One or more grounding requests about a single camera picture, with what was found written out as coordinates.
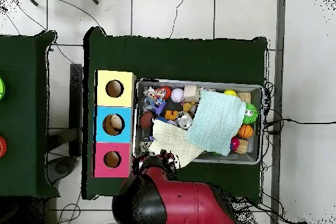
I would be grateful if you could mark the small orange basketball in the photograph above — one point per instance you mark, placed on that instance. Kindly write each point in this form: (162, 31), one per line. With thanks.
(245, 131)

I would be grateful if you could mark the cream waffle cloth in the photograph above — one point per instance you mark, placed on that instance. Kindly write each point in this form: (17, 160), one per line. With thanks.
(173, 140)

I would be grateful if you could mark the shallow mesh bin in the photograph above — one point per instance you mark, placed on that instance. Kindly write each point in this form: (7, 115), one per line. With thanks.
(225, 158)

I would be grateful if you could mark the white baseball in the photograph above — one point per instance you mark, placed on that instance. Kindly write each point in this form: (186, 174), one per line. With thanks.
(177, 95)

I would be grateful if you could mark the large green spiky eyed toy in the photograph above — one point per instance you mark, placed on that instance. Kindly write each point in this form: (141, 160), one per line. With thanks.
(250, 112)

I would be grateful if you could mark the dark green table cloth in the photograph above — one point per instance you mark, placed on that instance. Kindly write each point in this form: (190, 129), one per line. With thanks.
(21, 119)
(170, 58)

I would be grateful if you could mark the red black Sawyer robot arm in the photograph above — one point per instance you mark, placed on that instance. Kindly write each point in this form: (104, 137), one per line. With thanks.
(183, 203)

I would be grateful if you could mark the red orange ball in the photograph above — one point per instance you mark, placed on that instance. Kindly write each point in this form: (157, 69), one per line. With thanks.
(167, 92)

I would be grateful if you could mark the yellow ball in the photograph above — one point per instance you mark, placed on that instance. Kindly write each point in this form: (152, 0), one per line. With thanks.
(230, 92)

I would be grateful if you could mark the mint green cloth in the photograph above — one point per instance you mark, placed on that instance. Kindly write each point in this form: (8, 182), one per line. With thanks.
(215, 121)

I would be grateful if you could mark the green ball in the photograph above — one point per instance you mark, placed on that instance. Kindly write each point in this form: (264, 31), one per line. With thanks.
(1, 88)

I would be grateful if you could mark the plain wooden cube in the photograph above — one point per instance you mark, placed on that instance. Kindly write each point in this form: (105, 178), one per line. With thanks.
(191, 93)

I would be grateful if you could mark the crushed silver can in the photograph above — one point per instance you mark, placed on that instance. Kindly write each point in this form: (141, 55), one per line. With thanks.
(184, 120)

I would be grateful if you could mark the wooden box with three holes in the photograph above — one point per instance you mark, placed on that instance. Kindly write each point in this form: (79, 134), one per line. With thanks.
(123, 166)

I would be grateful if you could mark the black upright panel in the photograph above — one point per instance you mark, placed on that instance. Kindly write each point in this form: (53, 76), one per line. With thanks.
(76, 103)

